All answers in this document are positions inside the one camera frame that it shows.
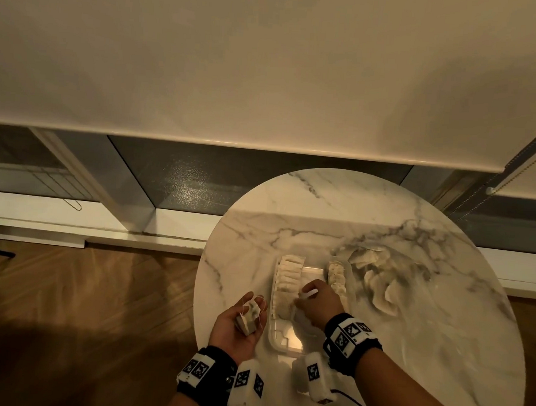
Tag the person's left hand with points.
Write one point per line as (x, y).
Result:
(229, 335)

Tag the person's right hand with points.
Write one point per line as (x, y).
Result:
(323, 306)

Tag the person's left thumb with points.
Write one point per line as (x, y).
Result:
(241, 300)

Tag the person's right fingers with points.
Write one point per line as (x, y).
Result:
(310, 301)

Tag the raw white dumpling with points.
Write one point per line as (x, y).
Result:
(309, 294)
(247, 317)

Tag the person's right forearm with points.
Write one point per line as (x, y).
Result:
(401, 393)

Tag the row of white dumplings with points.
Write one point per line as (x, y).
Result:
(289, 273)
(336, 276)

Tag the clear plastic tray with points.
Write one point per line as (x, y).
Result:
(285, 338)

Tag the black marker wrist band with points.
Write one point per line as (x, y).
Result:
(350, 341)
(207, 372)

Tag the pile of white dumplings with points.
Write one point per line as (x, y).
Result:
(380, 282)

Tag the large white roller blind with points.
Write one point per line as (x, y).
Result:
(275, 62)

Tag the small white roller blind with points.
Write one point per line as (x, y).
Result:
(534, 176)

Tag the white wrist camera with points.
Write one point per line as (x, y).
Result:
(317, 375)
(245, 387)

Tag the grey window frame post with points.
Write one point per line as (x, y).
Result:
(112, 179)

